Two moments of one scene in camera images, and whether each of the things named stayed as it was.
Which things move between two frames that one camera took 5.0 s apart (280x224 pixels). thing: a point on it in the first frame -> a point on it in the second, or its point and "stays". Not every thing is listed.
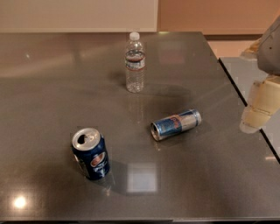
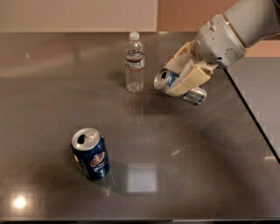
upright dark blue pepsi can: (89, 150) stays
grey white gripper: (270, 49) -> (218, 41)
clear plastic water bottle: (135, 64) stays
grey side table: (243, 71) stays
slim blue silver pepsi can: (175, 124) -> (164, 79)
